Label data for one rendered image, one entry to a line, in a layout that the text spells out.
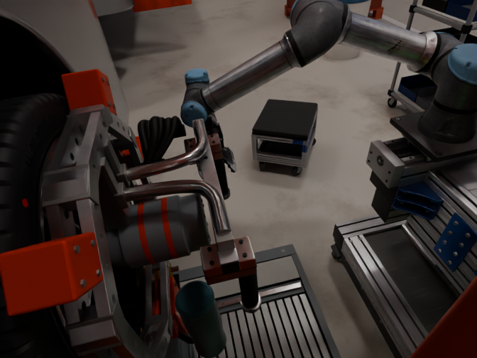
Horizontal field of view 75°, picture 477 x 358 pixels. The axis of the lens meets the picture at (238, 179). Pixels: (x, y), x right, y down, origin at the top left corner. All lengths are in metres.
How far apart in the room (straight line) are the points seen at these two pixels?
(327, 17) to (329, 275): 1.17
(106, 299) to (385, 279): 1.13
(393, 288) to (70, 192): 1.20
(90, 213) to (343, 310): 1.27
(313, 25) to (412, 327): 1.05
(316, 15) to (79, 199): 0.66
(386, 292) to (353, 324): 0.25
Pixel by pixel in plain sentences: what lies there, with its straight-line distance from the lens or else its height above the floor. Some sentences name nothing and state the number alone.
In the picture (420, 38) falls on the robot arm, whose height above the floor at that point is 1.05.
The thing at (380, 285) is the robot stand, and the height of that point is 0.23.
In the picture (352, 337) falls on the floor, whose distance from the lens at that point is 1.52.
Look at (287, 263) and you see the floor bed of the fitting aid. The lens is 1.55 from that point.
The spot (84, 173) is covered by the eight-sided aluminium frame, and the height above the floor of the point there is 1.12.
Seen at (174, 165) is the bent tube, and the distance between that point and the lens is 0.64.
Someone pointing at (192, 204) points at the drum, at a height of 0.91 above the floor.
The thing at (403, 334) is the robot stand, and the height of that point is 0.23.
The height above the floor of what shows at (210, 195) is 1.01.
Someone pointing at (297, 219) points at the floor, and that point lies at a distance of 1.82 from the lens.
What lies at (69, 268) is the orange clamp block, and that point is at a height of 1.11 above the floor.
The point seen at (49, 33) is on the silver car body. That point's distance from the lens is 0.83.
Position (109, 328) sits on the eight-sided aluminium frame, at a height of 0.97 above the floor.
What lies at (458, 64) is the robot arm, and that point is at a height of 1.03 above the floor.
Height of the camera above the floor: 1.39
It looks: 42 degrees down
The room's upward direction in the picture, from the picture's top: 7 degrees counter-clockwise
